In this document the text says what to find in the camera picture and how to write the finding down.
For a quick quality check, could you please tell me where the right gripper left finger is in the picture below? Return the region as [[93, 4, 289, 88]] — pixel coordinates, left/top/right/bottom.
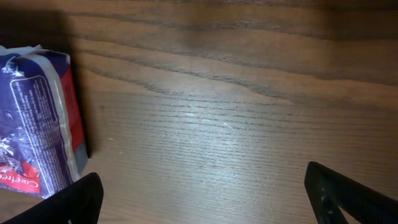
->
[[4, 172, 104, 224]]

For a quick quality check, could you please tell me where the purple square snack packet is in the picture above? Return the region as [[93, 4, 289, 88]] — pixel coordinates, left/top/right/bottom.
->
[[1, 45, 88, 198]]

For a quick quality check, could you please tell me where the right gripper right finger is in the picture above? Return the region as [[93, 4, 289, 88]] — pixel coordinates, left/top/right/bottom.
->
[[304, 161, 397, 224]]

